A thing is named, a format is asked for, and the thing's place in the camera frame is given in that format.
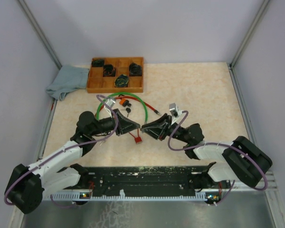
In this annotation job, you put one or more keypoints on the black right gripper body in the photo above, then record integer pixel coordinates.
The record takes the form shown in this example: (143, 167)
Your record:
(170, 128)

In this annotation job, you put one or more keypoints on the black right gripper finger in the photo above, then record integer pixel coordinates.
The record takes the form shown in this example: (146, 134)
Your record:
(157, 123)
(155, 133)

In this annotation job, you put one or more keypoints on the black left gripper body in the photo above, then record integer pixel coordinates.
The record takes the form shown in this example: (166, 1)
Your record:
(120, 128)

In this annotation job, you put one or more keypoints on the red cable padlock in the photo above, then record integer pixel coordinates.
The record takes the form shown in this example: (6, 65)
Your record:
(137, 138)

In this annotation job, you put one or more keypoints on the orange black padlock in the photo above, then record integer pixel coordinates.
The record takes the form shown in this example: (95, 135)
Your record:
(125, 102)

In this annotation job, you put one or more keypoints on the red cable lock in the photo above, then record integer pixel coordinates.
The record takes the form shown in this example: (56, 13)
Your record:
(136, 99)

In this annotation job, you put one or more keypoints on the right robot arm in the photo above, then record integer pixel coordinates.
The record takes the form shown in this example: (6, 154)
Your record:
(237, 160)

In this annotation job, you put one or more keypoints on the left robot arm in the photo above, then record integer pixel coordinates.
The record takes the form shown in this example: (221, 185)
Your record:
(29, 185)

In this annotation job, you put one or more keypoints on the black yellow rolled item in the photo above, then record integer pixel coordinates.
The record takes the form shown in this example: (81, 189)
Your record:
(121, 81)

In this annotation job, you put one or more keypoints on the wooden compartment tray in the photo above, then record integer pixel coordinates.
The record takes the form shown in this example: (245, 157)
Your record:
(116, 74)

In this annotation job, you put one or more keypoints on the black rolled item right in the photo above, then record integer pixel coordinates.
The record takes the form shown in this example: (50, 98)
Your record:
(135, 69)

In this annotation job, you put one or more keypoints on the black rolled item far left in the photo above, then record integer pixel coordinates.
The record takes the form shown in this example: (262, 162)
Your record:
(98, 62)

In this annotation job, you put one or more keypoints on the grey blue cloth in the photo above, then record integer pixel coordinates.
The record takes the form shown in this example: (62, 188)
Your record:
(69, 79)

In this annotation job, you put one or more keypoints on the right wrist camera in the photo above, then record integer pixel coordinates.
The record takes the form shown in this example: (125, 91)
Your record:
(175, 111)

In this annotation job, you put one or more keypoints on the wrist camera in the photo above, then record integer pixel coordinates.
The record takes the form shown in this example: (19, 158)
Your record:
(175, 111)
(110, 102)

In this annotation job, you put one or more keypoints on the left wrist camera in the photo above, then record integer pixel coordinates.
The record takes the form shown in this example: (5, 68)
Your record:
(110, 102)

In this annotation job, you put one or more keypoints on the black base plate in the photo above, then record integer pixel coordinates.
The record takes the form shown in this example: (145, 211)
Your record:
(148, 181)

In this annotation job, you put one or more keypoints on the aluminium frame post right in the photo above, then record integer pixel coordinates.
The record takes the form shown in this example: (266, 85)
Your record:
(252, 28)

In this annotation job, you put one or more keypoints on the aluminium frame post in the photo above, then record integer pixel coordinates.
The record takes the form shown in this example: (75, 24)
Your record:
(39, 32)
(252, 28)

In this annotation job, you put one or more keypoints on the aluminium frame post left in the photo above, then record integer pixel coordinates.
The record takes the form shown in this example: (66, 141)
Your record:
(39, 32)

